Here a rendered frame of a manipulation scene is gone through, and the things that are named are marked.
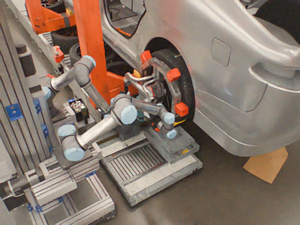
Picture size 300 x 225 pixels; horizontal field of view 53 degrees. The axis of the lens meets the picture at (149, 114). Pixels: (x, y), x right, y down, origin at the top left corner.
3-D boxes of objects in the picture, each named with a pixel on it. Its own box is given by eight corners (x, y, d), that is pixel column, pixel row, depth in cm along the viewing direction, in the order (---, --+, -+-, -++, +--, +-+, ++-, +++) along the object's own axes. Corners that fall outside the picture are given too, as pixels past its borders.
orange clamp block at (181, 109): (181, 107, 251) (188, 113, 246) (173, 111, 248) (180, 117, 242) (181, 101, 247) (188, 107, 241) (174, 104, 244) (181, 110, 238)
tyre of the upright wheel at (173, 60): (220, 100, 243) (184, 30, 250) (197, 111, 233) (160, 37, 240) (185, 121, 302) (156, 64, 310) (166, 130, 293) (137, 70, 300)
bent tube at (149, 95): (169, 90, 243) (170, 79, 236) (149, 98, 235) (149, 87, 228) (157, 80, 254) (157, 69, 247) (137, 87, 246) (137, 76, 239)
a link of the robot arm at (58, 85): (37, 91, 240) (81, 61, 210) (46, 80, 251) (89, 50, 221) (48, 102, 245) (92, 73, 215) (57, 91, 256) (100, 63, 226)
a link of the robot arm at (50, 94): (35, 107, 235) (30, 94, 227) (43, 97, 245) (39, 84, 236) (49, 110, 233) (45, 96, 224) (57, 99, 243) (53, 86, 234)
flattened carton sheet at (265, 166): (291, 151, 323) (291, 149, 321) (270, 184, 291) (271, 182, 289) (264, 139, 338) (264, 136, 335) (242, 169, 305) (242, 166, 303)
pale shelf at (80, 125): (95, 123, 295) (95, 121, 293) (79, 129, 288) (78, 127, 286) (78, 100, 323) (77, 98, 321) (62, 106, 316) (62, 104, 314)
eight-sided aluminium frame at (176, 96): (178, 129, 266) (182, 77, 231) (172, 132, 264) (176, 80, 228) (145, 97, 301) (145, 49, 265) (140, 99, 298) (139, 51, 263)
